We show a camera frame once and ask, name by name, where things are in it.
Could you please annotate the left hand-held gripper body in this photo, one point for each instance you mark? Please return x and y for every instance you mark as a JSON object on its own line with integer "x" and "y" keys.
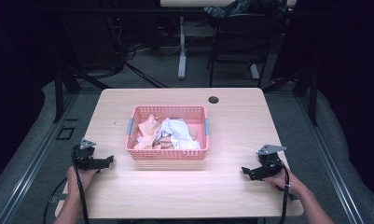
{"x": 84, "y": 154}

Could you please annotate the person's right hand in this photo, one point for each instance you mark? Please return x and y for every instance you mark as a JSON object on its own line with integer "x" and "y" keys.
{"x": 284, "y": 182}

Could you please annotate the dark clothing pile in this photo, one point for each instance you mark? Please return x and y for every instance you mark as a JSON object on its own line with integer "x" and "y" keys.
{"x": 237, "y": 7}

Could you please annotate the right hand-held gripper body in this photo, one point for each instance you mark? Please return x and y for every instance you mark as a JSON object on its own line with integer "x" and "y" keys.
{"x": 269, "y": 158}

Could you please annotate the peach cloth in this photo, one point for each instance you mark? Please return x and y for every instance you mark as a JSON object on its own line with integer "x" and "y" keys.
{"x": 148, "y": 130}

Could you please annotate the black chair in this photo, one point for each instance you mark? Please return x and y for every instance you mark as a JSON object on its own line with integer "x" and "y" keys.
{"x": 237, "y": 40}

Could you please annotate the black metal stand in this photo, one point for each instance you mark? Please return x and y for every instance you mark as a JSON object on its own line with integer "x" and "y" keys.
{"x": 302, "y": 90}
{"x": 65, "y": 87}

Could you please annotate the white desk foot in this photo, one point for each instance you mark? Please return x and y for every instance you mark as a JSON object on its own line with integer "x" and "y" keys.
{"x": 254, "y": 71}

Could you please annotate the white desk leg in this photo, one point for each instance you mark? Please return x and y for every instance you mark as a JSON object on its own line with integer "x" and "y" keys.
{"x": 182, "y": 46}

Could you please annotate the person's left hand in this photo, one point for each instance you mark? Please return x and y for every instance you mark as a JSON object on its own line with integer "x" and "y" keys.
{"x": 79, "y": 180}

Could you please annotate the white cloth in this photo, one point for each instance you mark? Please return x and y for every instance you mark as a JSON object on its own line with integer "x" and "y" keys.
{"x": 179, "y": 133}

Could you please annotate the pink plastic basket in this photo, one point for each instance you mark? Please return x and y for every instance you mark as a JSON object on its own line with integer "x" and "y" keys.
{"x": 169, "y": 153}

